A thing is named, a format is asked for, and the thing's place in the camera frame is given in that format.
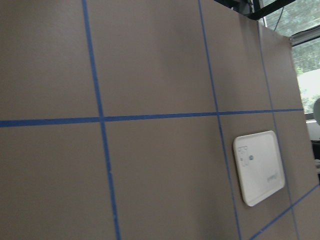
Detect cream rabbit tray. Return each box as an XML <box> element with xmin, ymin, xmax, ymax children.
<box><xmin>233</xmin><ymin>130</ymin><xmax>286</xmax><ymax>207</ymax></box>

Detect window frame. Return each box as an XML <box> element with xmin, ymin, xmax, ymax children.
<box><xmin>261</xmin><ymin>0</ymin><xmax>320</xmax><ymax>123</ymax></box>

